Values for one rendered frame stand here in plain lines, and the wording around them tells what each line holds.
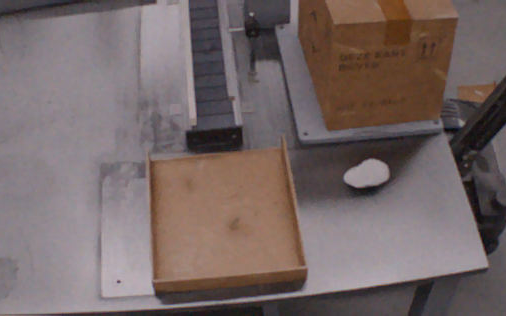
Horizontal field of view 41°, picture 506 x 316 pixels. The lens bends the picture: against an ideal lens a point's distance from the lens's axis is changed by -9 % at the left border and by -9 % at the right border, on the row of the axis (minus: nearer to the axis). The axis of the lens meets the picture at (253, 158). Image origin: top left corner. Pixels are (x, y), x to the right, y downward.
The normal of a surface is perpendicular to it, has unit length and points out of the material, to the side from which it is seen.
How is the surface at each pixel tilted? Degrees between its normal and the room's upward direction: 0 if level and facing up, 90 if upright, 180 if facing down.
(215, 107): 0
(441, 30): 90
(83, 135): 0
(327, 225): 0
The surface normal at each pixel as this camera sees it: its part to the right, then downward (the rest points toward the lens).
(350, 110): 0.15, 0.74
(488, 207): -0.02, -0.66
